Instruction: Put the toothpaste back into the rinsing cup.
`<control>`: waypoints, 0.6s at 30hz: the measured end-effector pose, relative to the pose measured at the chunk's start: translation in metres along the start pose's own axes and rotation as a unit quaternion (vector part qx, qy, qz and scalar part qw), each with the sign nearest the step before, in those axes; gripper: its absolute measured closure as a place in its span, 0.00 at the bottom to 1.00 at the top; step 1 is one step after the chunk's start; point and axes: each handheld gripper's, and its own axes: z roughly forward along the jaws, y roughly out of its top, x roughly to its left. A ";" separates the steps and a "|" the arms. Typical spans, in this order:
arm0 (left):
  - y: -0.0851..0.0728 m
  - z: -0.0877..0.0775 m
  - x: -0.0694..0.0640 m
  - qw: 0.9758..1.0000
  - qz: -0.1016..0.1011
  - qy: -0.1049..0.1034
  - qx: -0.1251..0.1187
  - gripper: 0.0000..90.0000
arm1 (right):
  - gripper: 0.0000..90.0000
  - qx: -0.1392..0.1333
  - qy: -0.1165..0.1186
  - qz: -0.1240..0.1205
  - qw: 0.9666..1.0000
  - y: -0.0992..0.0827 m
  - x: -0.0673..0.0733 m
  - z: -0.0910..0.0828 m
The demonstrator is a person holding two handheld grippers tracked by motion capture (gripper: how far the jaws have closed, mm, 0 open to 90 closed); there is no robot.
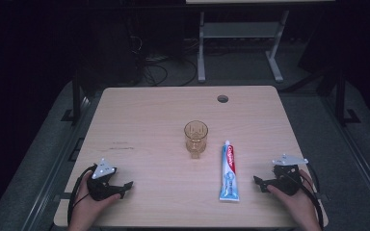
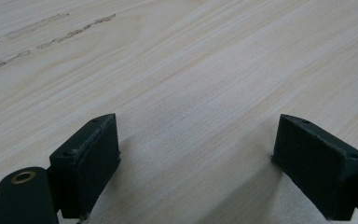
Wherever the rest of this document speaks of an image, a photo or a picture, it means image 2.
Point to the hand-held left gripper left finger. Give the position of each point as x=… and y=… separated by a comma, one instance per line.
x=87, y=168

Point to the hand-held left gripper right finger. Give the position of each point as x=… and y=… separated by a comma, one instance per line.
x=317, y=168

